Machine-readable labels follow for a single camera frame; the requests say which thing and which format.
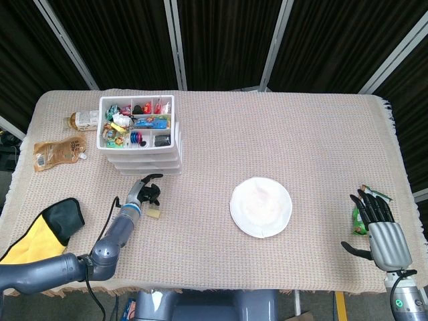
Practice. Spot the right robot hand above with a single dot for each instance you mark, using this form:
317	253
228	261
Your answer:
388	245

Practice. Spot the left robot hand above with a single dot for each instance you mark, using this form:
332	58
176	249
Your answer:
135	192

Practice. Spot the clear plastic drawer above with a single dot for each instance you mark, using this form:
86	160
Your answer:
145	164
143	156
140	172

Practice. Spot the small yellow sponge block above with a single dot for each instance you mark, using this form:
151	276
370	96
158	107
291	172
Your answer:
156	214

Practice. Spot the white plastic drawer organizer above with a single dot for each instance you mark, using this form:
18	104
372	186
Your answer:
133	149

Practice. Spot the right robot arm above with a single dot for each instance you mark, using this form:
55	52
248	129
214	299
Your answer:
404	301

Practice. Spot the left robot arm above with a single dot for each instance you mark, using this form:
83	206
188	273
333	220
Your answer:
117	230

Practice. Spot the black foam block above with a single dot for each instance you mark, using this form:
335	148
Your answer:
162	140

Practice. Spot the dark green rounded object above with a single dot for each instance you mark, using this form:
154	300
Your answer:
137	109

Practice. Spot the blue and pink packet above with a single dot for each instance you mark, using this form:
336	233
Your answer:
129	311

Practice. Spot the green snack packet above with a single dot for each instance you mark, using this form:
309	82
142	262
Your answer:
357	224

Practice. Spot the small black cap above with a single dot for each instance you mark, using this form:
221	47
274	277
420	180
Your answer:
143	144

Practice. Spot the colourful foil candy packet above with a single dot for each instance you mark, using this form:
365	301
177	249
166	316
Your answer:
115	142

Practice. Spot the stack of coloured rings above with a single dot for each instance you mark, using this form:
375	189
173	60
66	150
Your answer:
135	137

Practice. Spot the orange candy packet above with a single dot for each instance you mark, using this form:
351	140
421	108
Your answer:
108	131

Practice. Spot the yellow candy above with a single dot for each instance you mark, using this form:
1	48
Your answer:
117	127

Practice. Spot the blue snack packet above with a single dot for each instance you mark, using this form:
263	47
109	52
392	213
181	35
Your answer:
152	124

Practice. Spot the yellow and black cloth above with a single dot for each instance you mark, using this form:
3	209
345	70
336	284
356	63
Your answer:
67	217

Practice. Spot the white crumpled wrapper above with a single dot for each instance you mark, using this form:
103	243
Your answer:
122	119

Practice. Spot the green and yellow packet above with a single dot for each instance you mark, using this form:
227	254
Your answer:
158	117

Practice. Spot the pink candy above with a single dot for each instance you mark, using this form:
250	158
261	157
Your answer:
126	109

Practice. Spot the green candy wrapper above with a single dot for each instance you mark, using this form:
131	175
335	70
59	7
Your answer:
112	111

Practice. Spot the red candy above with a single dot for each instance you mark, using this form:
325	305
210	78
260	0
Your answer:
147	107

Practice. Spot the brown spout pouch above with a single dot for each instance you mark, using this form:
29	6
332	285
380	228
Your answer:
57	152

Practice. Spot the red and white packet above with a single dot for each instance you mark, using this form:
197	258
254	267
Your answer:
162	107

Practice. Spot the beige woven tablecloth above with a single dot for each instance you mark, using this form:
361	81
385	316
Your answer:
214	150

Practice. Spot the plastic tea bottle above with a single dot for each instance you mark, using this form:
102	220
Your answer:
82	120

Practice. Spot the metal table leg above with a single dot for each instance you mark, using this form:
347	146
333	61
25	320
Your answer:
297	302

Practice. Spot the white paper plate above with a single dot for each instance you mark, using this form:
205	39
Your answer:
261	207

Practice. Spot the grey robot torso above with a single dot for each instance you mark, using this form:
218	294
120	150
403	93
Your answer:
200	307

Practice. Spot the grey metal partition post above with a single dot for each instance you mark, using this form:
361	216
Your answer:
67	43
277	43
11	128
394	58
175	43

